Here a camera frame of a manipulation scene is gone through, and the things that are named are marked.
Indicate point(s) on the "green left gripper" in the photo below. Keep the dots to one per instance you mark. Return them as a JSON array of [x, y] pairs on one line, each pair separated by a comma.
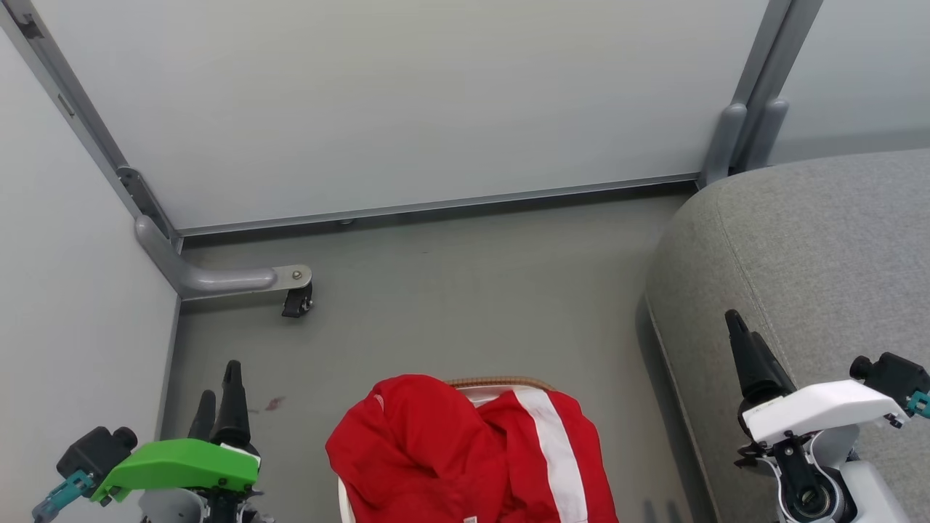
[[178, 465]]

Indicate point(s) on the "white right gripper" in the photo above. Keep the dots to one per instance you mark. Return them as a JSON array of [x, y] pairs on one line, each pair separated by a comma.
[[821, 407]]

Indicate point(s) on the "red white jacket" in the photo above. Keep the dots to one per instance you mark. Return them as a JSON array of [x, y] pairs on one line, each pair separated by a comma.
[[421, 450]]

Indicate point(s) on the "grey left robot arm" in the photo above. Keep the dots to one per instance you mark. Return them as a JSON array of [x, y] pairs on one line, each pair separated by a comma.
[[163, 506]]

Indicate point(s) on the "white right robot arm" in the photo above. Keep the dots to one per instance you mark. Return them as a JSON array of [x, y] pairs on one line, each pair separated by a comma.
[[872, 490]]

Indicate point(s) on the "grey fabric sofa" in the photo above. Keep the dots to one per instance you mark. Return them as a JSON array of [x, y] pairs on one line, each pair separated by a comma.
[[814, 247]]

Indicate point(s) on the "grey partition foot tube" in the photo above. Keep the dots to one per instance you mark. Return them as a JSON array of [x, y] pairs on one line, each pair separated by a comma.
[[218, 280]]

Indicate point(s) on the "black caster wheel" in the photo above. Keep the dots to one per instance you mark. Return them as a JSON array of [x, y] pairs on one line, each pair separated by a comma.
[[296, 301]]

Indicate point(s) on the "white laundry basket brown rim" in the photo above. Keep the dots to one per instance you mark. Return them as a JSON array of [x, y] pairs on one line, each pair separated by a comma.
[[501, 380]]

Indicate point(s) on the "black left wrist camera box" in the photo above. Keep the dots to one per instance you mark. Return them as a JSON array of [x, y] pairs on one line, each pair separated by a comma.
[[91, 450]]

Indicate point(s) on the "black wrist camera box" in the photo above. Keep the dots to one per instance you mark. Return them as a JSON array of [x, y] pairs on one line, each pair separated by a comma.
[[91, 450], [894, 374]]

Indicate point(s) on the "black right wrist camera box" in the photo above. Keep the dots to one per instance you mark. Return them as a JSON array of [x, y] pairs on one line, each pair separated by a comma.
[[894, 374]]

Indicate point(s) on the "grey double partition post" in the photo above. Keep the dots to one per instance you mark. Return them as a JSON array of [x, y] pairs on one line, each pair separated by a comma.
[[755, 94]]

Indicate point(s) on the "grey partition bottom rail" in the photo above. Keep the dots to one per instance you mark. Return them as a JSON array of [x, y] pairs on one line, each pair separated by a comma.
[[436, 203]]

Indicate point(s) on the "grey partition post with slots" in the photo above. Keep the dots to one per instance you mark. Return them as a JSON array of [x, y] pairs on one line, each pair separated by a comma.
[[87, 116]]

